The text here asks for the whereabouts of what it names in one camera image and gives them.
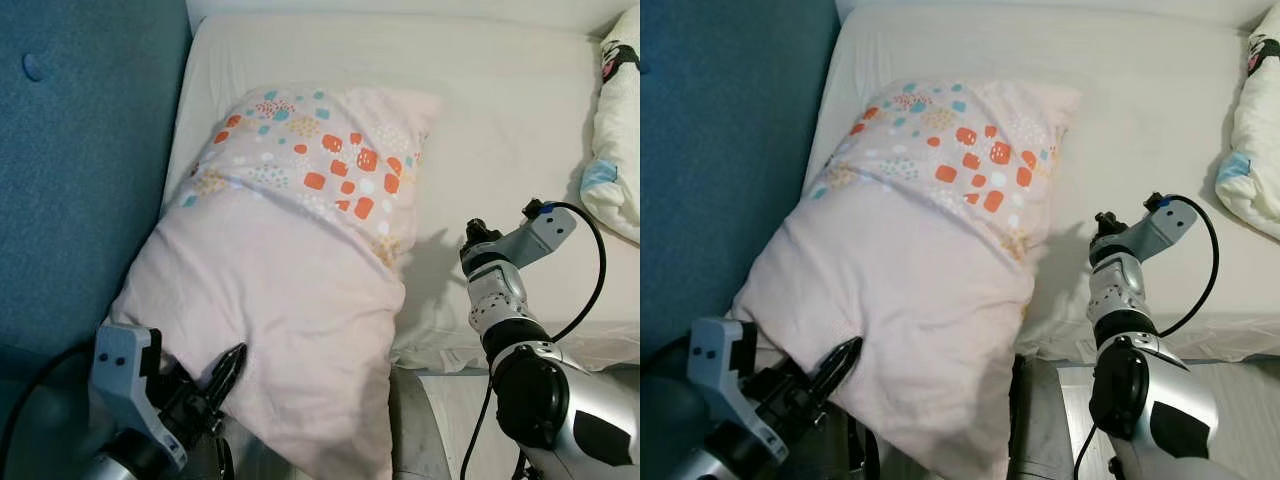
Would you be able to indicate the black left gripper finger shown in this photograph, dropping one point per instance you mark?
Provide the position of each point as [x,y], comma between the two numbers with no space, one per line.
[228,375]
[840,368]

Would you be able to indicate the pink patterned pillow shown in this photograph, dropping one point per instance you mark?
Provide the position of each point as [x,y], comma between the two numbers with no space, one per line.
[900,290]
[280,300]

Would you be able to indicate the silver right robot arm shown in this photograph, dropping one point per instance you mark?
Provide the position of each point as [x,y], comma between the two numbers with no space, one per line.
[500,310]
[1120,300]

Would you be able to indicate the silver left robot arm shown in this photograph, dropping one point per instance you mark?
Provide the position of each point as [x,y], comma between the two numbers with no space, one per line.
[730,465]
[130,465]

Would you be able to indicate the beige bed mattress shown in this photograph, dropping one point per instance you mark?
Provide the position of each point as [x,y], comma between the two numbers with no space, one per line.
[500,130]
[1150,130]

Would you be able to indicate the silver right robot leg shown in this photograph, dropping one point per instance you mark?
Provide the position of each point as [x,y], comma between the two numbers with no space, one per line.
[420,430]
[1040,420]

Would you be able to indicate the teal upholstered headboard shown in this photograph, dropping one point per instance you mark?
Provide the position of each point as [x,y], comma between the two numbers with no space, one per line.
[80,200]
[720,180]

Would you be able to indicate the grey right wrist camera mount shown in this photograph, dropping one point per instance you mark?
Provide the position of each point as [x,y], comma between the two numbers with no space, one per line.
[1165,230]
[545,235]

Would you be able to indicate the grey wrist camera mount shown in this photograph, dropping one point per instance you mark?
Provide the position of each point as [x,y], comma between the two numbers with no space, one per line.
[725,375]
[1165,230]
[545,235]
[125,380]

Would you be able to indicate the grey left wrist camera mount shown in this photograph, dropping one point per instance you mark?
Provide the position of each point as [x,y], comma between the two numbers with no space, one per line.
[125,380]
[725,375]

